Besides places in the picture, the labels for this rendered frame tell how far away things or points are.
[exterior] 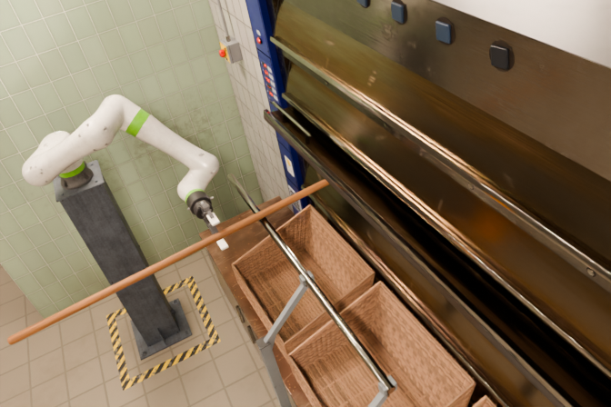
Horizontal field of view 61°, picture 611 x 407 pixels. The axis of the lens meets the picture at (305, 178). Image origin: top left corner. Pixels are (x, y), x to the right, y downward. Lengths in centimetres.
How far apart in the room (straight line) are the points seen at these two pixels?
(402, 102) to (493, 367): 89
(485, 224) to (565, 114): 46
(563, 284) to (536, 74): 51
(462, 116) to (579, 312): 52
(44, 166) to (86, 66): 77
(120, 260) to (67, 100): 88
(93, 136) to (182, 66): 108
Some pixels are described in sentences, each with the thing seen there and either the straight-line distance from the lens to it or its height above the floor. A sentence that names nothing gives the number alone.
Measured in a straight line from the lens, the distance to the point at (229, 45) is 271.
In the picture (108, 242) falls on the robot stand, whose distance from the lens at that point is 278.
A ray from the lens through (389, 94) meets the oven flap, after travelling 154.
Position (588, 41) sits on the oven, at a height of 210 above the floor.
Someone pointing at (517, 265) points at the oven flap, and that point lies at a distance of 141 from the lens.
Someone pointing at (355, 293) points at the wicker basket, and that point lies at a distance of 226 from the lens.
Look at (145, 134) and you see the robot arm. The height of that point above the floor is 148.
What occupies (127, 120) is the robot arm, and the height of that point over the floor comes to 155.
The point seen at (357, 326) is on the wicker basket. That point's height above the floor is 65.
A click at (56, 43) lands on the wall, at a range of 289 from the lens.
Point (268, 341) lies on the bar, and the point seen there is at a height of 96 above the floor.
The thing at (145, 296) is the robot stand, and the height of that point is 40.
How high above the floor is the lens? 257
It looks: 39 degrees down
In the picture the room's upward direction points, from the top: 11 degrees counter-clockwise
